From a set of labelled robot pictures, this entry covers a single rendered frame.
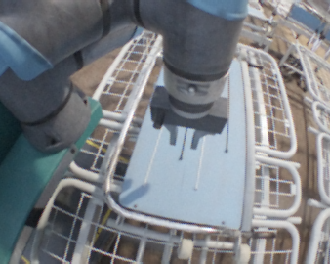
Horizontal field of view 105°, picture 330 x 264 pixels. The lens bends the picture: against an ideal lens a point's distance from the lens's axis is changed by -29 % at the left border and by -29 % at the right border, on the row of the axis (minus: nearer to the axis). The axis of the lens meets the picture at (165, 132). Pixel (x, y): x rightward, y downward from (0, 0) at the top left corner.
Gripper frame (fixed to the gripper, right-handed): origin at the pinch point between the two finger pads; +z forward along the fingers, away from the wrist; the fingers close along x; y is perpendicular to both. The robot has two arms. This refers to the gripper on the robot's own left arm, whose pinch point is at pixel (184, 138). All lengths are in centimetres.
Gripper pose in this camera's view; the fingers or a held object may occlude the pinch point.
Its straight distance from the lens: 41.0
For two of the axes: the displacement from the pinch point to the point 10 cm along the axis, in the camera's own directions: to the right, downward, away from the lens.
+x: 9.8, 1.9, -1.2
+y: -2.2, 8.4, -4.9
